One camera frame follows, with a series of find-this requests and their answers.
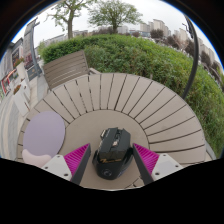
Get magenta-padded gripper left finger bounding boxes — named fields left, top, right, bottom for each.
left=41, top=143, right=92, bottom=186

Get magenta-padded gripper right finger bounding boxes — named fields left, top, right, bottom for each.
left=131, top=142, right=184, bottom=186

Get black computer mouse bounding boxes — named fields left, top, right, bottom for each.
left=91, top=127, right=135, bottom=181

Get lilac mouse pad with wrist rest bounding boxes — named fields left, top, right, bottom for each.
left=21, top=110, right=67, bottom=168

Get white planter box with flowers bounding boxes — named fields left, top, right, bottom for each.
left=12, top=83, right=30, bottom=117
left=13, top=58, right=29, bottom=84

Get brown slatted chair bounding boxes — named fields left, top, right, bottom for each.
left=42, top=49, right=101, bottom=91

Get green hedge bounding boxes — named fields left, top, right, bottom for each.
left=39, top=34, right=224, bottom=158

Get dark curved pole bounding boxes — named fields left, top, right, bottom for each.
left=181, top=14, right=200, bottom=100

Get grey storefront building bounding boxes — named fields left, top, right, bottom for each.
left=0, top=37, right=24, bottom=98

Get tall grey sign pillar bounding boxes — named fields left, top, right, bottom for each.
left=22, top=18, right=43, bottom=81

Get sparse-leaved tree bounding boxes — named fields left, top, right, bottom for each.
left=46, top=0, right=96, bottom=40

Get distant apartment buildings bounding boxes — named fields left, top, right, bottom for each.
left=43, top=18, right=214, bottom=64

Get leafy green tree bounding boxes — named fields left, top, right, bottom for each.
left=87, top=0, right=144, bottom=34

